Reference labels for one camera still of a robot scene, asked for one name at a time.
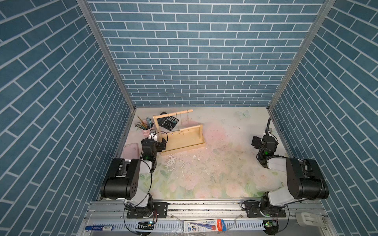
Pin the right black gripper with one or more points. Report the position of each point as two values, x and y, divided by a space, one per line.
257 141

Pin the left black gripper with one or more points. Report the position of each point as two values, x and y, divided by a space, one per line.
161 145

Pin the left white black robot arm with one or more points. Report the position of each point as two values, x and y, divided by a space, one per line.
121 181

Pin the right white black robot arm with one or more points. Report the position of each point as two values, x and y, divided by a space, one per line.
304 179

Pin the wooden jewelry display stand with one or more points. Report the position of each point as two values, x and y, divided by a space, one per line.
184 139

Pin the pink pen holder cup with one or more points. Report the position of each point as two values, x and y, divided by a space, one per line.
145 125

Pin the black calculator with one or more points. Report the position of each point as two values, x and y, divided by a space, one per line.
168 123

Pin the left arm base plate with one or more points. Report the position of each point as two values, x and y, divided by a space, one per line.
158 208

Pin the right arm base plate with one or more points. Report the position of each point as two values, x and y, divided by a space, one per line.
255 209

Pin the aluminium front rail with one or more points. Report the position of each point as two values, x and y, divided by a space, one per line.
108 218

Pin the white plastic bracket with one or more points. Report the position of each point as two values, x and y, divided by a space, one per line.
309 219

